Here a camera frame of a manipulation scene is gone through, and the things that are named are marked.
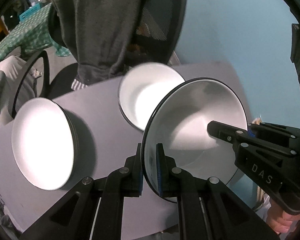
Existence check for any white plate stack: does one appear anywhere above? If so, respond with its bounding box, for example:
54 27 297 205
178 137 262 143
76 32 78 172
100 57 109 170
11 98 78 191

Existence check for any green checkered tablecloth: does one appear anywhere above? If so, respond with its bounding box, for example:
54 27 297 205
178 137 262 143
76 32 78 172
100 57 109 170
0 3 71 62

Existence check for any white pillow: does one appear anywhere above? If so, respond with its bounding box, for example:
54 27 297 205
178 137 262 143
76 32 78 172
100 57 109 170
0 56 42 127

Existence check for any white bowl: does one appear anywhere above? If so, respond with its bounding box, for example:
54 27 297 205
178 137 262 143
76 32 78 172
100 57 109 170
141 78 248 194
118 62 185 131

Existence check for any dark grey hoodie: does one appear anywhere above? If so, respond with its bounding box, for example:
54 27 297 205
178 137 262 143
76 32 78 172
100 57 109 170
52 0 141 90

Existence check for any person right hand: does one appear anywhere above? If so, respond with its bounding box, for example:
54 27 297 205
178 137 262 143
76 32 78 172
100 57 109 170
266 198 300 234

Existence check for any teal plastic crate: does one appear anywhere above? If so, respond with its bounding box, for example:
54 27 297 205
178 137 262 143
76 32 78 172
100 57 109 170
19 3 51 22

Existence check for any black office chair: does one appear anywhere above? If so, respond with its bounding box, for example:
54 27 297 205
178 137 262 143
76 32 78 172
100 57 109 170
8 0 186 118

